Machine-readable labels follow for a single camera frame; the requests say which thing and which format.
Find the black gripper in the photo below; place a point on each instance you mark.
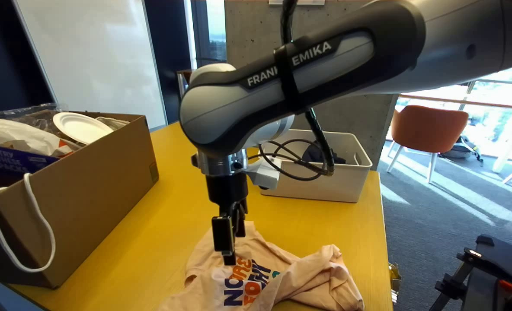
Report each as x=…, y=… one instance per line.
x=227, y=195

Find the peach printed t-shirt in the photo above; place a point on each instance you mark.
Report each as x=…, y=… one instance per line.
x=302, y=276

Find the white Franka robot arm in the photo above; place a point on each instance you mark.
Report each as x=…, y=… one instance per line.
x=336, y=62

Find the white plastic storage bin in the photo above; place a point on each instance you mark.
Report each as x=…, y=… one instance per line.
x=348, y=178

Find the brown cardboard box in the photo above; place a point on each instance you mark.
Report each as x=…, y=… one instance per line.
x=77, y=200

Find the white paper plate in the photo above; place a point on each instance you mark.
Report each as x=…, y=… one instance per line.
x=82, y=128

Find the orange chair with white legs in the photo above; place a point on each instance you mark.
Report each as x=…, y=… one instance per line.
x=430, y=129

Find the blue printed package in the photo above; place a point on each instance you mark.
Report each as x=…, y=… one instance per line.
x=8, y=160

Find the white crumpled plastic bag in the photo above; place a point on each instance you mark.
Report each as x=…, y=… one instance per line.
x=15, y=135

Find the orange and black clamp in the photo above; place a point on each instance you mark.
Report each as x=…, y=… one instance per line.
x=469, y=276

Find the white wall panel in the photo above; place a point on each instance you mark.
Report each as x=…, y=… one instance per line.
x=89, y=57

